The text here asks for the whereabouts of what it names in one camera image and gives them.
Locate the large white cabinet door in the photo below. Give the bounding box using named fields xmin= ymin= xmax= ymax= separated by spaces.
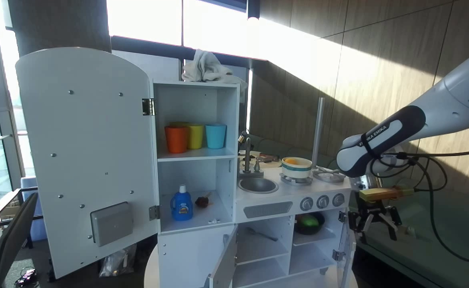
xmin=14 ymin=47 xmax=160 ymax=281

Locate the white plastic device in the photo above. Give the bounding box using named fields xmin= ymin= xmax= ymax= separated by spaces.
xmin=334 ymin=210 xmax=358 ymax=288

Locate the orange plastic cup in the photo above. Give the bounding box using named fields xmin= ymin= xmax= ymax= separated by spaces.
xmin=164 ymin=126 xmax=190 ymax=156

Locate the white toy kitchen cabinet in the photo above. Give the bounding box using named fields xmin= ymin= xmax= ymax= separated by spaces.
xmin=152 ymin=79 xmax=355 ymax=288

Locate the blue detergent bottle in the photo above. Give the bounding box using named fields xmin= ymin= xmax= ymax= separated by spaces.
xmin=169 ymin=185 xmax=195 ymax=223

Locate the white vertical pole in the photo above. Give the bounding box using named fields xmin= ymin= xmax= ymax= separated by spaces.
xmin=310 ymin=97 xmax=325 ymax=167

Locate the white door with grey handle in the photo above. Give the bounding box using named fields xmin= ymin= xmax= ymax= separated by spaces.
xmin=204 ymin=233 xmax=240 ymax=288

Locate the yellow plastic cup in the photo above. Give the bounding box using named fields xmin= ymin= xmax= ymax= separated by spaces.
xmin=185 ymin=124 xmax=204 ymax=153

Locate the yellowish wrist camera box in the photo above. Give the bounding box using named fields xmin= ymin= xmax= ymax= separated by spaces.
xmin=358 ymin=186 xmax=406 ymax=204

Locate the crumpled white cloth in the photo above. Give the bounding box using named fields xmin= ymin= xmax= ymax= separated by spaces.
xmin=180 ymin=49 xmax=233 ymax=84

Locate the silver toy pan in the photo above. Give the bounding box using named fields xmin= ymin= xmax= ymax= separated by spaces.
xmin=312 ymin=166 xmax=345 ymax=185

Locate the black bowl with green vegetable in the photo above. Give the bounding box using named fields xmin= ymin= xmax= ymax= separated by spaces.
xmin=294 ymin=212 xmax=326 ymax=238

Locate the grey toy sink bowl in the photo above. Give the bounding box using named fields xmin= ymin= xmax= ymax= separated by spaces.
xmin=238 ymin=175 xmax=278 ymax=194

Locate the black office chair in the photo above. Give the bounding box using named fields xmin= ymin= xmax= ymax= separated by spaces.
xmin=0 ymin=191 xmax=38 ymax=288

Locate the crumpled clear plastic bag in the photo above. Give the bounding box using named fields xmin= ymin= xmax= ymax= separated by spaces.
xmin=97 ymin=249 xmax=137 ymax=279

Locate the blue plastic cup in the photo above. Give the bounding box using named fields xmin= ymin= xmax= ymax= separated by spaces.
xmin=204 ymin=124 xmax=228 ymax=151

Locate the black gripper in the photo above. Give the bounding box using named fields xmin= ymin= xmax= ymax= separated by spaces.
xmin=349 ymin=199 xmax=405 ymax=241

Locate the grey door handle plate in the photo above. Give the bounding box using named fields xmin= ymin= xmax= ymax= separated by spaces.
xmin=88 ymin=201 xmax=136 ymax=249

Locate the grey toy faucet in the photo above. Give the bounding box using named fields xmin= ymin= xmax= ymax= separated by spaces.
xmin=236 ymin=134 xmax=262 ymax=180

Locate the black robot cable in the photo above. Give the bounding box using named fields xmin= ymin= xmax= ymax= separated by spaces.
xmin=368 ymin=150 xmax=469 ymax=266

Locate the blue storage bin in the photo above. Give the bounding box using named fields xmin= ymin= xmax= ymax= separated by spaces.
xmin=19 ymin=177 xmax=48 ymax=244

